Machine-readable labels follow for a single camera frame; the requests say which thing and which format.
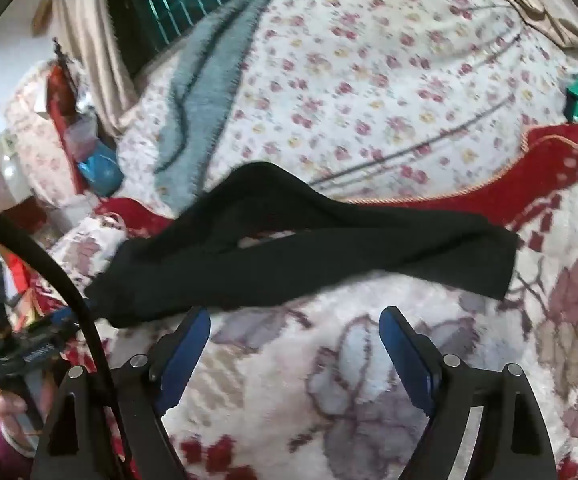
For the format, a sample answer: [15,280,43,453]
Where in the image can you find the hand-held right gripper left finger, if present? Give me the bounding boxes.
[31,306,212,480]

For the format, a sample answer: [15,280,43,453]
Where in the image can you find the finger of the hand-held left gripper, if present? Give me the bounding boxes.
[51,304,92,328]

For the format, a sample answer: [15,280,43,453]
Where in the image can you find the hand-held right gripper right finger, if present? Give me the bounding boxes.
[378,306,558,480]

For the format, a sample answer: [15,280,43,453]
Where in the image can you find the black pants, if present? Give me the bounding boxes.
[85,162,519,329]

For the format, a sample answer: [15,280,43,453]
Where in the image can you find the person's left hand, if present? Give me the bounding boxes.
[0,391,28,443]

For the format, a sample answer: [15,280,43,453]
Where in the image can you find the red floral plush blanket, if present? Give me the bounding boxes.
[44,122,578,480]

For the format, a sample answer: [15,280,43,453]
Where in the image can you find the blue plastic bag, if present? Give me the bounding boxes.
[75,139,126,199]

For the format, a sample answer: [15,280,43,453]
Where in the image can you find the floral quilt bundle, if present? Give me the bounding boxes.
[5,61,92,207]

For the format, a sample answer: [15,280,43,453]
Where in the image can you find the grey-blue knitted garment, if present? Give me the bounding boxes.
[153,0,292,202]

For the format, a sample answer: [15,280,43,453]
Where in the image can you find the beige curtain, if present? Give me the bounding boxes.
[50,0,140,137]

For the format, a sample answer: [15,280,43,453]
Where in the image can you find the white floral bed sheet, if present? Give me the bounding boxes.
[116,0,578,221]

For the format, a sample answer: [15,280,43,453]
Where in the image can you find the black cable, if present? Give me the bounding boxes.
[0,198,137,480]

